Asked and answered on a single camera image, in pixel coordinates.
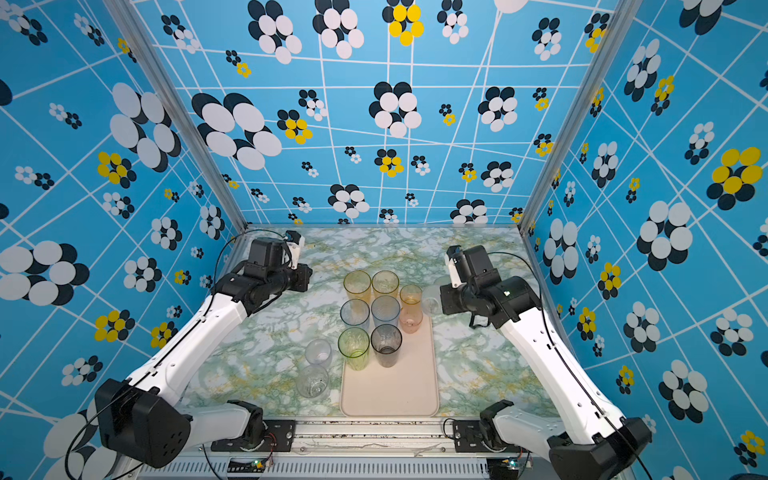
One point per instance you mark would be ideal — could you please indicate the small clear glass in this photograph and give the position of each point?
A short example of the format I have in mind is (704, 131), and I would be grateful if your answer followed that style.
(318, 352)

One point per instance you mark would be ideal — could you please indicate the beige plastic tray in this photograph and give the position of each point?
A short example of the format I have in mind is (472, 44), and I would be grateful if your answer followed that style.
(408, 389)

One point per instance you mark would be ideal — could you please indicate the small pink frosted glass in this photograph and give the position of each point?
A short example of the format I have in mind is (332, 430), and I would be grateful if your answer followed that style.
(410, 319)

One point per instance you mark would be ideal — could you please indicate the large clear glass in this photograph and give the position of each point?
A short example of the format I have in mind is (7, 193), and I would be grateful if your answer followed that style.
(312, 381)

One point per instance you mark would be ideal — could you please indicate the green circuit board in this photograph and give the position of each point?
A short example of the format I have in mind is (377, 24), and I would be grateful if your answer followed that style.
(507, 468)
(248, 466)

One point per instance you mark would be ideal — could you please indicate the blue frosted tall glass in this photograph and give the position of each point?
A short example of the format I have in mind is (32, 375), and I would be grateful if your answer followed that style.
(385, 310)

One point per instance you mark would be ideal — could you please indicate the amber tall glass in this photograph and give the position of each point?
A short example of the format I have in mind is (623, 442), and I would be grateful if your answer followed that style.
(385, 283)
(358, 285)

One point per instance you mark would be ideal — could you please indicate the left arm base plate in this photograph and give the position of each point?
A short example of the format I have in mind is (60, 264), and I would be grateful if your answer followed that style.
(278, 438)

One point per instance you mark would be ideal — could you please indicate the right green circuit board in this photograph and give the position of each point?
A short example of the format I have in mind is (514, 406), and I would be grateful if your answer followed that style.
(507, 468)

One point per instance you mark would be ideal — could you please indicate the green clear glass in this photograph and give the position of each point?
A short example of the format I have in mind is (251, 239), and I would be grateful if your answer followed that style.
(354, 345)

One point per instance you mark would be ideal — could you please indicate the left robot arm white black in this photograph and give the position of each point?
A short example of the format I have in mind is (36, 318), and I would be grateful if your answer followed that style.
(140, 417)

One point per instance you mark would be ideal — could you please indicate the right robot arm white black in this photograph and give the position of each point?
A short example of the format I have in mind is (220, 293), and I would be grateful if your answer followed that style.
(591, 438)

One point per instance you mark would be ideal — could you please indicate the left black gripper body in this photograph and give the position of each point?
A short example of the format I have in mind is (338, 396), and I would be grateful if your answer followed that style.
(290, 279)

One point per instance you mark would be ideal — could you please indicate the aluminium front rail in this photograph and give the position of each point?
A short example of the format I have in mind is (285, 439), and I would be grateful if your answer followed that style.
(346, 448)

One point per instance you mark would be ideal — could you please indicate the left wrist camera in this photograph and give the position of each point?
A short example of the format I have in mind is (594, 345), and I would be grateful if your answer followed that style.
(295, 242)

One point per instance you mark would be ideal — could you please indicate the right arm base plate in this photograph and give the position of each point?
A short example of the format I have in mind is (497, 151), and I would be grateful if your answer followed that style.
(467, 436)

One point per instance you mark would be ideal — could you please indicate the small yellow glass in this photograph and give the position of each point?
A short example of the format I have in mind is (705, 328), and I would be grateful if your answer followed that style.
(411, 296)

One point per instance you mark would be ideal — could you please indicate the blue clear faceted glass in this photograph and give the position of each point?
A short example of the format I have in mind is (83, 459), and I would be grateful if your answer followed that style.
(355, 313)

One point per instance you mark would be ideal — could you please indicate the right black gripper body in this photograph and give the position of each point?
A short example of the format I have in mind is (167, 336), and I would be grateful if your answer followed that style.
(459, 299)

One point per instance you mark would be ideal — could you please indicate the grey smoky tall glass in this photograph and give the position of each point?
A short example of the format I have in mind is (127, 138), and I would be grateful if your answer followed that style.
(386, 342)

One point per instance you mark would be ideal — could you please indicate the left green circuit board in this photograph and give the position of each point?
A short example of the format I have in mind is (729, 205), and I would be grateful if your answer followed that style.
(248, 466)

